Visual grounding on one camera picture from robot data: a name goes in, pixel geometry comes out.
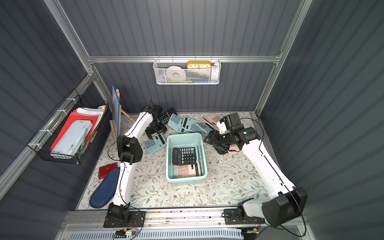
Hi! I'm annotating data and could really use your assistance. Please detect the mint green storage box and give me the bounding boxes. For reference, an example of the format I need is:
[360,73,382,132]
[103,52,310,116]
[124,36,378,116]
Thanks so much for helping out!
[166,133,208,186]

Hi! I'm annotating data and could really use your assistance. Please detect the navy blue case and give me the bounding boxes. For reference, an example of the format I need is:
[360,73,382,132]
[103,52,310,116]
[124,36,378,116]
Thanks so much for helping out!
[89,168,120,209]

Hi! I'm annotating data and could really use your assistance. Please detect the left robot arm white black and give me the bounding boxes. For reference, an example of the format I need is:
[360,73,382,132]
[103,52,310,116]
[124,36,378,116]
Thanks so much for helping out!
[104,106,162,228]

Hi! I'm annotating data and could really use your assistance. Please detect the white papers in basket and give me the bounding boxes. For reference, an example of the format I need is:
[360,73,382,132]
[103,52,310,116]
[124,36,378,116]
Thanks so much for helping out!
[74,105,107,141]

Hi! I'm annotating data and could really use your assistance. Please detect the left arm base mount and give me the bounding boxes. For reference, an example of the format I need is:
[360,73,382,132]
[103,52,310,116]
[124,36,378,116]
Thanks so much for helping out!
[103,210,146,228]

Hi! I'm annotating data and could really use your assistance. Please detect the small circuit board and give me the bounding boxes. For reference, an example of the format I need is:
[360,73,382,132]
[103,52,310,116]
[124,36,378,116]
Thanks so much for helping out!
[113,229,137,239]

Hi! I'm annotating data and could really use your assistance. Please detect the pink calculator back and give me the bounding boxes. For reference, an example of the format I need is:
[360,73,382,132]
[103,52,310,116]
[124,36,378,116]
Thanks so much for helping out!
[203,113,222,127]

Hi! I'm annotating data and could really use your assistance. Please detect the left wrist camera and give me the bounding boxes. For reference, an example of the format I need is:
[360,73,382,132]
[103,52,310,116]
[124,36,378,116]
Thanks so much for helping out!
[142,105,163,120]

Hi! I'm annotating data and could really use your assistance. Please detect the floral table mat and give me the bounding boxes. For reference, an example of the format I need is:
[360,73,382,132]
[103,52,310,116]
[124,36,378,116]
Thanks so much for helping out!
[76,111,293,211]

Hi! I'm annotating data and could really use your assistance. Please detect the blue framed whiteboard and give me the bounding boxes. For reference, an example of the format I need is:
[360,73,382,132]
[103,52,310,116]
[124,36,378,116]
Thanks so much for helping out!
[112,85,121,137]

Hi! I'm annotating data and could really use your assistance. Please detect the red folder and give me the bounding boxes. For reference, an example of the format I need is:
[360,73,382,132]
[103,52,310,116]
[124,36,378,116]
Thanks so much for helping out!
[50,109,103,156]

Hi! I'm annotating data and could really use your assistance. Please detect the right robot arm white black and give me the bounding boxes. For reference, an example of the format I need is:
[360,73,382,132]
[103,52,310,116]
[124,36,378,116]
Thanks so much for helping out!
[204,128,308,228]

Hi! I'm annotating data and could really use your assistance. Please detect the white wire wall basket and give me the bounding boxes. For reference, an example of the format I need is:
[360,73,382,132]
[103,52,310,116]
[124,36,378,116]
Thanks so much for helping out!
[153,58,222,85]

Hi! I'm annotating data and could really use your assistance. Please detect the yellow clock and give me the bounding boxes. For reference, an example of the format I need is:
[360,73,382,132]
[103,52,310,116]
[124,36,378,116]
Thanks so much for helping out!
[187,60,212,69]

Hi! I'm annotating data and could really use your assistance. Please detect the white tape roll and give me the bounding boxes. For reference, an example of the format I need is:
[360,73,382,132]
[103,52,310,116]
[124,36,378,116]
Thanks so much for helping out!
[166,66,186,81]

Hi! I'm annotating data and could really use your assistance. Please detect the wooden easel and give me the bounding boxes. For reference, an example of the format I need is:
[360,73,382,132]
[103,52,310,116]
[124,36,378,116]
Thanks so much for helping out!
[110,103,135,143]

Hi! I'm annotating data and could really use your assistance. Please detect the red stapler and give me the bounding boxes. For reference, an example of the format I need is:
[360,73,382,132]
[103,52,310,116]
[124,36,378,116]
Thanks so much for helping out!
[98,163,118,180]

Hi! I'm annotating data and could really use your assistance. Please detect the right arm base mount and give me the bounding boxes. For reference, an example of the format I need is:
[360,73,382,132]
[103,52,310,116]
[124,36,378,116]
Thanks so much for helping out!
[221,208,265,225]

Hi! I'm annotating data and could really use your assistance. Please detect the black wire side basket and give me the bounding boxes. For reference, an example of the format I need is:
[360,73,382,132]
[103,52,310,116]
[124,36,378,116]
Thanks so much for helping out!
[28,91,111,165]

